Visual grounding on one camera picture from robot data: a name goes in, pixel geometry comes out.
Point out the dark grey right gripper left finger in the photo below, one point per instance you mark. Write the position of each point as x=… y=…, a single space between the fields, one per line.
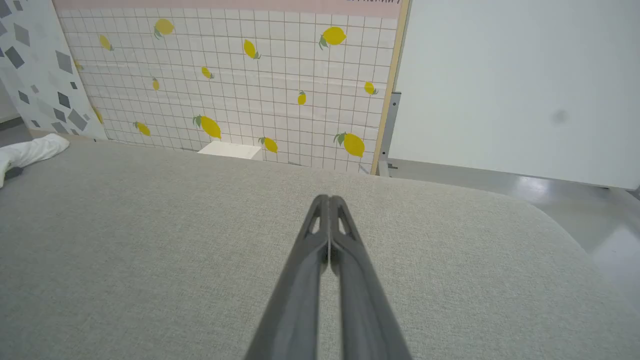
x=295 y=310

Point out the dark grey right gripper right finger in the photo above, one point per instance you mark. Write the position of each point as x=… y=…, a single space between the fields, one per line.
x=365 y=310

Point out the white shirt with black sleeves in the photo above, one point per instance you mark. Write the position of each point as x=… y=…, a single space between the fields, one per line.
x=35 y=150

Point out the grey fabric sofa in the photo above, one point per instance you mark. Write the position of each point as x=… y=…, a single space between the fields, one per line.
x=150 y=250

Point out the white rectangular box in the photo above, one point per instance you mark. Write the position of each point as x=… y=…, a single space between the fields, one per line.
x=230 y=150

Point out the grey metal panel foot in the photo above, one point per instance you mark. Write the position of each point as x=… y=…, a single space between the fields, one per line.
x=390 y=125

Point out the lemon print grid partition panel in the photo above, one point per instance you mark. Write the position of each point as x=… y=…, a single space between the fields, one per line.
x=250 y=100

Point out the plain white board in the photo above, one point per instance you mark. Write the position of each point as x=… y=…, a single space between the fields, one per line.
x=500 y=75

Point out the grey terrazzo print panel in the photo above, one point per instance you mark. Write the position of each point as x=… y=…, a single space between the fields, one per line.
x=40 y=75

